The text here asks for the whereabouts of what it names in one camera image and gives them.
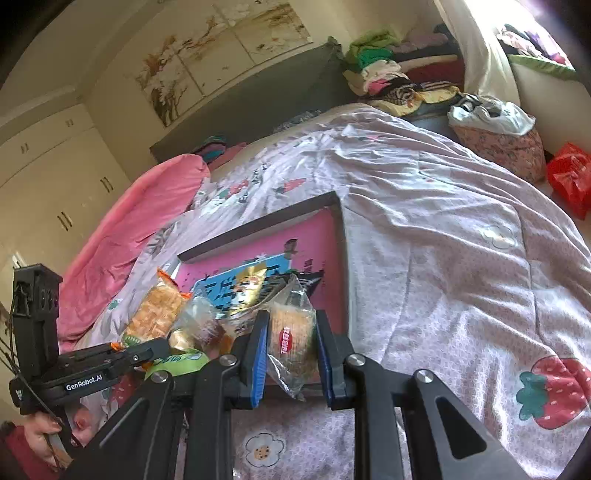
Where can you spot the pink book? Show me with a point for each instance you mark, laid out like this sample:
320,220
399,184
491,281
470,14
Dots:
314,235

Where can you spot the clear pastry packet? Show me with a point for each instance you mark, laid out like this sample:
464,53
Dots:
198,323

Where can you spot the tree wall painting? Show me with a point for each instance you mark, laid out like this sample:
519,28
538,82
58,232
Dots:
207,50

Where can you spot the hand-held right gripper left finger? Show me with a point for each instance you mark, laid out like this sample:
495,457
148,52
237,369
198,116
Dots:
258,360

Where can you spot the green label snack packet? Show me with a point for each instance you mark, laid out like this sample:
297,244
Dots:
182,362

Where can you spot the golden tan snack packet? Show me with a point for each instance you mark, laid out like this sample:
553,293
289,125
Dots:
249,286

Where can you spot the striped pillow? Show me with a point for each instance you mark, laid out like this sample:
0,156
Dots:
212,146

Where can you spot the floral fabric basket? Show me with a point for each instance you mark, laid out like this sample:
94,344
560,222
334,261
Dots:
508,152

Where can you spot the orange bread packet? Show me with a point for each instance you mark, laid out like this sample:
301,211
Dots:
154,314

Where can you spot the strawberry printed quilt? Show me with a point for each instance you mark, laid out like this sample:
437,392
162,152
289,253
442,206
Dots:
438,230

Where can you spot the cream wardrobe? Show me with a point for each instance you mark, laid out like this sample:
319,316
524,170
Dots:
55,175

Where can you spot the person's left hand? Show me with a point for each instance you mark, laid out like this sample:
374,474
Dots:
41,429

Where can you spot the person's left forearm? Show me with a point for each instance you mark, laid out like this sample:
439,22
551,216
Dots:
18,457

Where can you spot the pink blanket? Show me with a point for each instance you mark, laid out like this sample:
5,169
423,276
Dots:
138,221

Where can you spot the pile of folded clothes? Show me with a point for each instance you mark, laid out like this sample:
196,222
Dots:
383,60

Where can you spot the cream curtain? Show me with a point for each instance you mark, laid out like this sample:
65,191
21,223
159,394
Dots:
480,60

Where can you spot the white plastic bag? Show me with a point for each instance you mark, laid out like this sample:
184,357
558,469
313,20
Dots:
503,120

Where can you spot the cream upholstered furniture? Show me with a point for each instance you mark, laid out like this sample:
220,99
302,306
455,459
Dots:
540,101

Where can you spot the dark cardboard box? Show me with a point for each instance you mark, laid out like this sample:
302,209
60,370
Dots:
258,227

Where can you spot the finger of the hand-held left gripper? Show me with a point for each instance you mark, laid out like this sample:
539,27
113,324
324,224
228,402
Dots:
143,353

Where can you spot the colourful clothes heap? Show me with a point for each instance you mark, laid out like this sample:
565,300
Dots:
535,46

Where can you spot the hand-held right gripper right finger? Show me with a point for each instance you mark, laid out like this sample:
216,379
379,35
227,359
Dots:
323,360

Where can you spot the red plastic bag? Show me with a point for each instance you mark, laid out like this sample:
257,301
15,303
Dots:
572,180

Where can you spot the grey headboard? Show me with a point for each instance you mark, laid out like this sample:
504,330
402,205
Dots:
258,97

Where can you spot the clear round cake packet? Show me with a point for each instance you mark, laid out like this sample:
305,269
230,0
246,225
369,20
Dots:
291,341

